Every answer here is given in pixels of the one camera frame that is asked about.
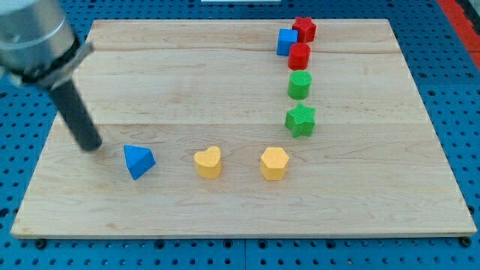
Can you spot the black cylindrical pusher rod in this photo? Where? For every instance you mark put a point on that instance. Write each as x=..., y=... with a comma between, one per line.
x=75, y=115

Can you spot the blue triangle block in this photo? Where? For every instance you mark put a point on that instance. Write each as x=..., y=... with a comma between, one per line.
x=138, y=160

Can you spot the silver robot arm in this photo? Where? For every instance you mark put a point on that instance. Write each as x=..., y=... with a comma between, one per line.
x=40, y=48

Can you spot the blue cube block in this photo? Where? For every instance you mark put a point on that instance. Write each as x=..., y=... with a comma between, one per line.
x=286, y=38

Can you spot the wooden board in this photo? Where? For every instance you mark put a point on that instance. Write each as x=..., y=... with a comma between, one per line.
x=373, y=167

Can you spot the yellow heart block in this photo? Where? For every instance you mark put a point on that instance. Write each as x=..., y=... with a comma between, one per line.
x=208, y=163

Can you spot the yellow hexagon block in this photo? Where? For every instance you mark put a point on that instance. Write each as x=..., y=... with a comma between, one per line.
x=273, y=163

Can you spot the green cylinder block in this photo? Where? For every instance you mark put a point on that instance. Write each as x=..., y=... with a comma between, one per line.
x=299, y=84

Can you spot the green star block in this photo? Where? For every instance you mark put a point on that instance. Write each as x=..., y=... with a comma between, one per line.
x=300, y=121

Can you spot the red cylinder block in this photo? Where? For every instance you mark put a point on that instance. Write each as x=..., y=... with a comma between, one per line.
x=299, y=54

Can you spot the red star block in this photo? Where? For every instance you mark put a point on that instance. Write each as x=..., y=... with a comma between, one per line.
x=306, y=29

